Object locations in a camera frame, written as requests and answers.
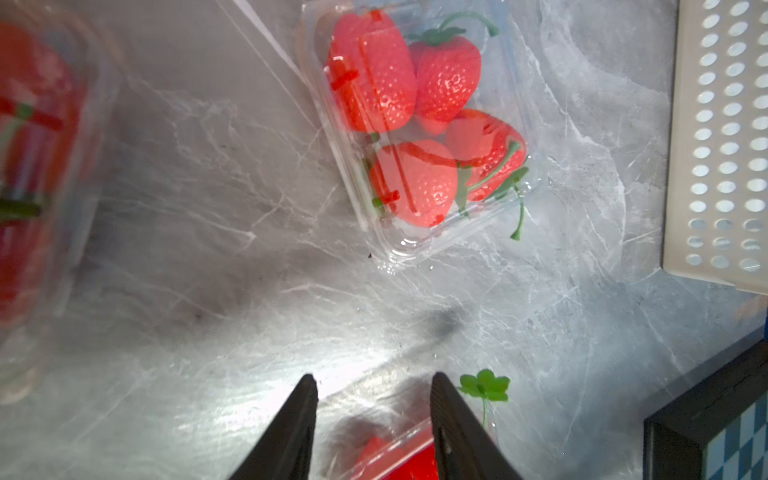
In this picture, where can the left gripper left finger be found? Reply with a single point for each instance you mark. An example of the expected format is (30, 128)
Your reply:
(284, 451)

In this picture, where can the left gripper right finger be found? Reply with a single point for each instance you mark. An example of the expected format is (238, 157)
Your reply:
(463, 448)

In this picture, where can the clear clamshell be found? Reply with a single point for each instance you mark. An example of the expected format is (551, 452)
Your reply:
(342, 466)

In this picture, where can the strawberry seven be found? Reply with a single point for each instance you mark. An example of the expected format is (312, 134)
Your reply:
(417, 181)

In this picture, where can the strawberry six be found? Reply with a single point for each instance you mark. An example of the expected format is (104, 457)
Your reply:
(490, 155)

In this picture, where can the white perforated plastic basket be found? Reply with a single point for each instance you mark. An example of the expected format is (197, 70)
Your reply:
(716, 208)

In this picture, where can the strawberry five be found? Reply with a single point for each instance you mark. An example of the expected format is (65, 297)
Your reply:
(448, 69)

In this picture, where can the strawberry eight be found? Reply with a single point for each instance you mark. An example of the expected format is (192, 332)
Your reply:
(371, 74)

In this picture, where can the clear plastic clamshell container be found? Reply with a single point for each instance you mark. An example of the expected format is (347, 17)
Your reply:
(24, 345)

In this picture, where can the strawberry one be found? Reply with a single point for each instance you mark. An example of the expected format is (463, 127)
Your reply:
(387, 460)

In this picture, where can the loose green strawberry leaf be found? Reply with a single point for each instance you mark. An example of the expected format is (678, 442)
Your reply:
(488, 387)

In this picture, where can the black white checkerboard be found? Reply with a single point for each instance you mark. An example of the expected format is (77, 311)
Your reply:
(715, 430)

